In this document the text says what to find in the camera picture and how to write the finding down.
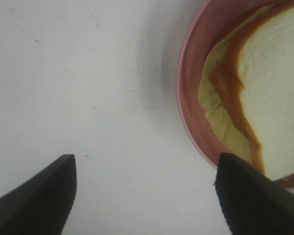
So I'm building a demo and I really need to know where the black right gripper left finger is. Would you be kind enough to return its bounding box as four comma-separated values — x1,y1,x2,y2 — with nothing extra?
0,154,77,235

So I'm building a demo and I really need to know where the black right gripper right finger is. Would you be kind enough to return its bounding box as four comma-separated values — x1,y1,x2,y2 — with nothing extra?
215,153,294,235

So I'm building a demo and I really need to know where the white bread sandwich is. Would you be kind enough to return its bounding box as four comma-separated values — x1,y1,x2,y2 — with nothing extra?
198,0,294,181

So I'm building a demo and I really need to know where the pink round plate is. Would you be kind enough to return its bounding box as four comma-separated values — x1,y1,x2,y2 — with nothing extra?
177,0,294,188

